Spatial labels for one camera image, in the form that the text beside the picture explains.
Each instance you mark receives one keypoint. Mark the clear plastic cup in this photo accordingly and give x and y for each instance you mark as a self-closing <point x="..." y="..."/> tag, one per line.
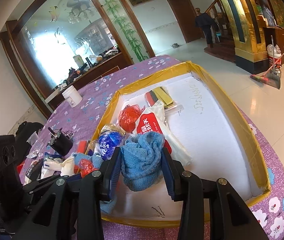
<point x="33" y="138"/>

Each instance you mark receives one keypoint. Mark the yellow red sponge pack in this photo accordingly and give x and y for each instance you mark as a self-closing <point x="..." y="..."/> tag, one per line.
<point x="157" y="95"/>

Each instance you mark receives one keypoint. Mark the black red-logo packet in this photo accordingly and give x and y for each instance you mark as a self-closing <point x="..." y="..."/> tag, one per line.
<point x="33" y="172"/>

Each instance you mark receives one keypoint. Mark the black backpack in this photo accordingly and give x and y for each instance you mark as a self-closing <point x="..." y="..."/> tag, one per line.
<point x="25" y="130"/>

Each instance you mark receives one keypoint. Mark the black electric motor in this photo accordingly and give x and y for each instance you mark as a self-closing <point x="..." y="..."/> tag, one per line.
<point x="60" y="142"/>

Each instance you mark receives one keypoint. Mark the wooden door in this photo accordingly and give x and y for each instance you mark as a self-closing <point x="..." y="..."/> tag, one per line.
<point x="185" y="15"/>

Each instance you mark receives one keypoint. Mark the person in dark clothes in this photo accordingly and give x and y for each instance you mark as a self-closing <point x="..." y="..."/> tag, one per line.
<point x="205" y="22"/>

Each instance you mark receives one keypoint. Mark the purple floral tablecloth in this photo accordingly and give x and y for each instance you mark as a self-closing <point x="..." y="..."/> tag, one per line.
<point x="84" y="118"/>

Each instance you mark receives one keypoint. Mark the blue knit cloth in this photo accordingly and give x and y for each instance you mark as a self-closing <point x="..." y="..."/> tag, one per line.
<point x="140" y="160"/>

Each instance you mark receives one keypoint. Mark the blue white round pack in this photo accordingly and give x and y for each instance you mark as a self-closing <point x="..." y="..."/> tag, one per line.
<point x="110" y="137"/>

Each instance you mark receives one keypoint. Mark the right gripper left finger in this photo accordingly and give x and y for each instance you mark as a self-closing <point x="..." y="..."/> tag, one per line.
<point x="99" y="185"/>

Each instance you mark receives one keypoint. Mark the white cloth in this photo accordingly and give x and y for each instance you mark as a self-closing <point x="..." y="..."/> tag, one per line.
<point x="67" y="168"/>

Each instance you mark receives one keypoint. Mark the white plastic jar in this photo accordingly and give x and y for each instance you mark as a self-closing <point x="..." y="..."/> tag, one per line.
<point x="72" y="96"/>

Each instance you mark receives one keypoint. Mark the yellow taped foam box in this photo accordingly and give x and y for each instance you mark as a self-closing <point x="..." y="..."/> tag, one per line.
<point x="211" y="129"/>

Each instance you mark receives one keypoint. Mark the blue white tissue pack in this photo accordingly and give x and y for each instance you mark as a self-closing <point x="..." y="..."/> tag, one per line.
<point x="51" y="163"/>

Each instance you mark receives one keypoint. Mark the red green sponge pack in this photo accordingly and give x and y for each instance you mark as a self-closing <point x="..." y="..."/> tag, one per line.
<point x="82" y="147"/>

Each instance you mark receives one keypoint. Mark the white bag red text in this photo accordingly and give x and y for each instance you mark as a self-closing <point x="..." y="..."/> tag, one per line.
<point x="153" y="119"/>

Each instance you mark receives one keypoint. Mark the broom and dustpan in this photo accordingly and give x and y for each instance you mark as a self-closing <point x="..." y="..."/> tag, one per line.
<point x="272" y="76"/>

